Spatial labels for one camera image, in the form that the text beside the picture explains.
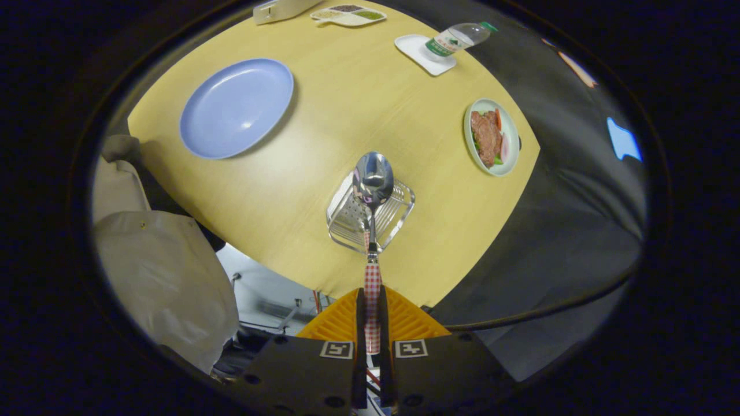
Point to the white divided condiment dish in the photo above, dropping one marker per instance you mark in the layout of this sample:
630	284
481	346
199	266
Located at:
350	16

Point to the pale green plate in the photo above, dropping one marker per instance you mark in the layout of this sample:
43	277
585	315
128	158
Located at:
511	136

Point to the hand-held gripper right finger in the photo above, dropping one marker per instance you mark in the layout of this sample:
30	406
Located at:
385	323

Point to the clear water bottle green cap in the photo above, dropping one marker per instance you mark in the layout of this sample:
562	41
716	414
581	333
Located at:
454	39

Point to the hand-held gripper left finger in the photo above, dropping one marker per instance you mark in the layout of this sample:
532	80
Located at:
360	323

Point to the white bread holder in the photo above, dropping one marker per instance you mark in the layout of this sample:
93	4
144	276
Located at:
283	10

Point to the person's beige jacket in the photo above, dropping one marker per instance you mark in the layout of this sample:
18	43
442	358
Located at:
162	289

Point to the meat and vegetable food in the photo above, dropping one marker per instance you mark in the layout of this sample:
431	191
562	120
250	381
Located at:
485	138

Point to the black backdrop cloth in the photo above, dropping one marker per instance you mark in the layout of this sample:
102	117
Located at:
566	242

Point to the white square coaster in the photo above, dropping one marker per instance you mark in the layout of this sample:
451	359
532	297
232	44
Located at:
411	46

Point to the blue round plate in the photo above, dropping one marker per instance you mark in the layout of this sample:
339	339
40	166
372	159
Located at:
237	107

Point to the perforated metal cutlery basket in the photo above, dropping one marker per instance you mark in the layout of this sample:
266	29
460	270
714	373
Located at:
347	225

